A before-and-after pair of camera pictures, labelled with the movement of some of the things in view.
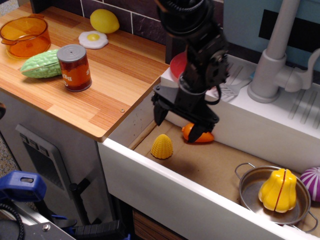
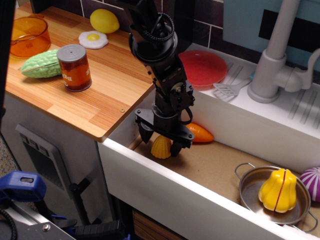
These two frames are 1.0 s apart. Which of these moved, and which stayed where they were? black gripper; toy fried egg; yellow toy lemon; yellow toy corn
Moved: black gripper
Stayed: yellow toy corn; yellow toy lemon; toy fried egg
